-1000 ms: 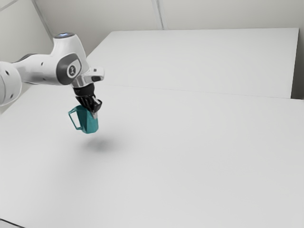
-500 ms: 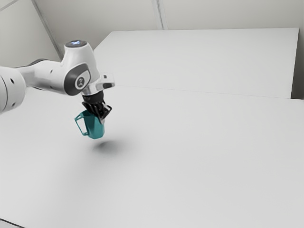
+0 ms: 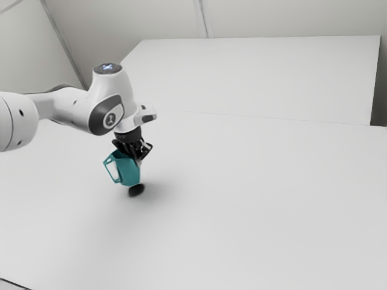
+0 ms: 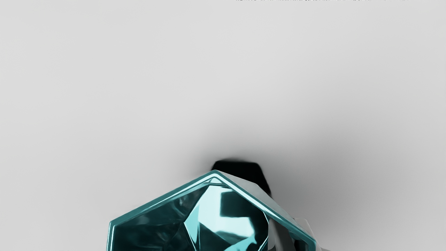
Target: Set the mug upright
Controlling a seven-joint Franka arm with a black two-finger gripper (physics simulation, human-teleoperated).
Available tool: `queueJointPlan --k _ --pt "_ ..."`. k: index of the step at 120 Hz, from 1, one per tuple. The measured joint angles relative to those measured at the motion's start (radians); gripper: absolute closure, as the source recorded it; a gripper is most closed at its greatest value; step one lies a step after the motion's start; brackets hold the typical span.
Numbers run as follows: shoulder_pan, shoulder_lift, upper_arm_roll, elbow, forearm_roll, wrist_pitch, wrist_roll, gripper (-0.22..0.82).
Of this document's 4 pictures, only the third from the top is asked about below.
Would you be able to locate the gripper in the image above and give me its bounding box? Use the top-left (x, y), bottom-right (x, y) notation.
top-left (111, 127), bottom-right (154, 169)

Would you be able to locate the teal faceted mug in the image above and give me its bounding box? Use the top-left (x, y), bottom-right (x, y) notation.
top-left (102, 150), bottom-right (142, 189)

